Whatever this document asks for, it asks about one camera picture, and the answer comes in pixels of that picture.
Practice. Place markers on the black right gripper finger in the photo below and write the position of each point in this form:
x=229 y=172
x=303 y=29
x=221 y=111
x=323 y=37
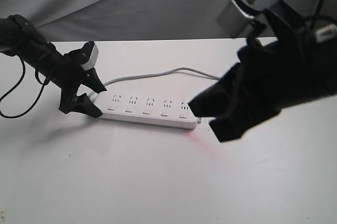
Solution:
x=233 y=120
x=228 y=96

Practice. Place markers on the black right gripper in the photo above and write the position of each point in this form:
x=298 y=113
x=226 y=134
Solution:
x=299 y=67

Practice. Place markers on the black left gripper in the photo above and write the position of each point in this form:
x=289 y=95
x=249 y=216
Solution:
x=66 y=73

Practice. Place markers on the white five-socket power strip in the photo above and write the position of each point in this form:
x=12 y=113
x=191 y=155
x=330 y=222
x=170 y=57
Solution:
x=146 y=109

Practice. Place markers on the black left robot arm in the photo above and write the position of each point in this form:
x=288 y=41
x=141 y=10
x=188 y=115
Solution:
x=20 y=38

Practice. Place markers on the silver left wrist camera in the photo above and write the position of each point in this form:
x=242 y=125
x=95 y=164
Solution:
x=88 y=56

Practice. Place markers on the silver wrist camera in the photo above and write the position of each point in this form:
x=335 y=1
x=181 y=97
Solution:
x=88 y=56
x=237 y=15

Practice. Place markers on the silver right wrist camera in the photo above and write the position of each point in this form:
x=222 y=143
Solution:
x=237 y=15

